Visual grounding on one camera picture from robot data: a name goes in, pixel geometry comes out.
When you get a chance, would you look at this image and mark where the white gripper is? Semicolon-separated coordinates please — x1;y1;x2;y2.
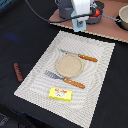
71;0;94;20

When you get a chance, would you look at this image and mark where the red tomato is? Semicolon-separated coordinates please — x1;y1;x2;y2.
93;9;100;17

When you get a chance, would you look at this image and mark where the yellow butter box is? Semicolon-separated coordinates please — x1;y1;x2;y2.
49;88;72;101

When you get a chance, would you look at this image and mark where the light blue milk carton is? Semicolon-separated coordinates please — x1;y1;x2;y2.
72;19;86;32

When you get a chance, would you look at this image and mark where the grey cooking pot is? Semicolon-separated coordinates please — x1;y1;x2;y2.
55;0;73;19

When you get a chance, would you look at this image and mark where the tan wooden bowl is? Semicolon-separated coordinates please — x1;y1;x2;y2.
119;5;128;30

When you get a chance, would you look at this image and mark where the round tan plate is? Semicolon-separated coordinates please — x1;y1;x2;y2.
56;54;83;78

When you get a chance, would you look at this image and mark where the brown sausage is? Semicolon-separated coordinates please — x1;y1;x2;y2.
14;63;23;82

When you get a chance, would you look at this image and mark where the beige woven placemat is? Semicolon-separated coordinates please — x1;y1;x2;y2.
15;31;114;128

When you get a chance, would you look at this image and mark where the grey saucepan with handle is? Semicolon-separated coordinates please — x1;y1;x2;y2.
87;1;120;24

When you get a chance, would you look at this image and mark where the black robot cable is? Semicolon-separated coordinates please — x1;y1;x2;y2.
23;0;94;24

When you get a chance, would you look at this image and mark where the knife with orange handle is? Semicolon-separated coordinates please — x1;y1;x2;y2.
59;49;98;62

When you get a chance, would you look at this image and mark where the fork with orange handle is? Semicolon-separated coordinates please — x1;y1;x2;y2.
44;70;85;89

